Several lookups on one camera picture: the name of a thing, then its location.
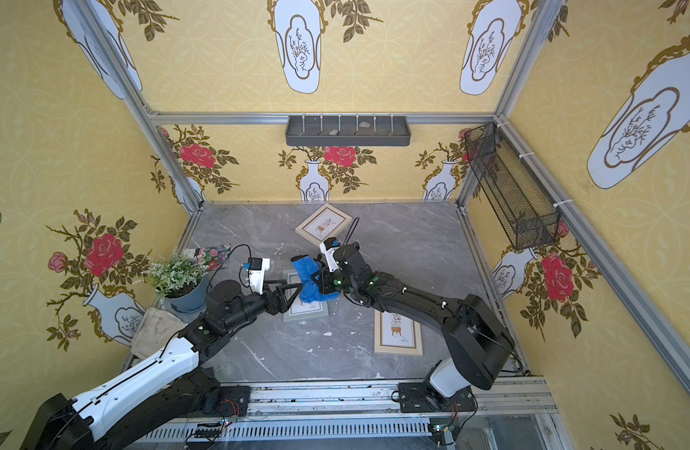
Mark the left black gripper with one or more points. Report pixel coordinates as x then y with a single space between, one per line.
275 298

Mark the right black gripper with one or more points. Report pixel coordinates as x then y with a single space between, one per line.
327 279

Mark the blue microfiber cloth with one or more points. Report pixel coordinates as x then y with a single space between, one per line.
308 271

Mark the grey-green picture frame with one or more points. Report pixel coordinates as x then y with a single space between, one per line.
301 311

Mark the beige picture frame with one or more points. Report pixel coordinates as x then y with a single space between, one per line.
397 334
328 221

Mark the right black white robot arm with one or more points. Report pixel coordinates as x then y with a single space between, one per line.
478 343

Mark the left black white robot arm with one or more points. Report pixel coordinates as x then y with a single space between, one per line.
167 384

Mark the potted green plant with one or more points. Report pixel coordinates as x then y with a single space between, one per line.
179 282

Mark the floral patterned box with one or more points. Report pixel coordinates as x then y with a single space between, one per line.
213 257

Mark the beige work glove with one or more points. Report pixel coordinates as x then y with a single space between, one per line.
156 328

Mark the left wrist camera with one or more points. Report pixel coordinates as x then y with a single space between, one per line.
256 270

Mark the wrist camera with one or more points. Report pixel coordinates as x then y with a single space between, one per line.
256 270
335 252

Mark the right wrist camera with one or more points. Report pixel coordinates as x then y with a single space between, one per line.
335 252

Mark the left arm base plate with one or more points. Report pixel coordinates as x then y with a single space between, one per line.
227 401

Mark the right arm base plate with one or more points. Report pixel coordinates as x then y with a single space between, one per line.
420 398

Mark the grey wall shelf tray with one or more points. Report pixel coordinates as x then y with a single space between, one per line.
348 130

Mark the black wire mesh basket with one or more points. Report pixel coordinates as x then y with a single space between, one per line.
522 206

